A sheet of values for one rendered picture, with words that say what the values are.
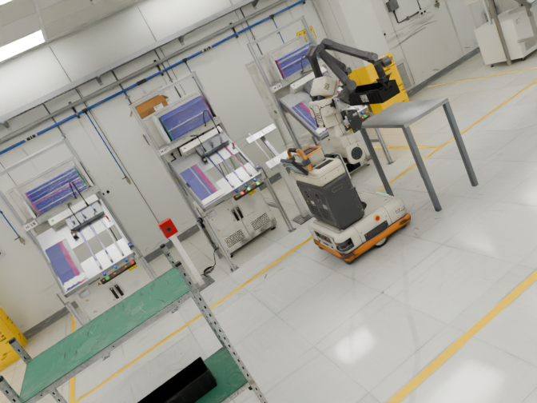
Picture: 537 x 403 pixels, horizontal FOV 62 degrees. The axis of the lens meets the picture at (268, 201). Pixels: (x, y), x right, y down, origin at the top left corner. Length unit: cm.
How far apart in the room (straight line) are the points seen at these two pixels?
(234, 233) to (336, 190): 171
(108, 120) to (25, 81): 101
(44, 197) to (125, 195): 175
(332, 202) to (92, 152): 363
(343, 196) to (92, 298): 264
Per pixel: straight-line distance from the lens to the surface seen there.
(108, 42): 634
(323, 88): 359
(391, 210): 371
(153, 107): 511
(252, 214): 491
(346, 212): 354
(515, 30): 740
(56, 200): 471
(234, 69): 663
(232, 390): 252
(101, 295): 476
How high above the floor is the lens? 177
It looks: 17 degrees down
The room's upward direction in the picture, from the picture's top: 28 degrees counter-clockwise
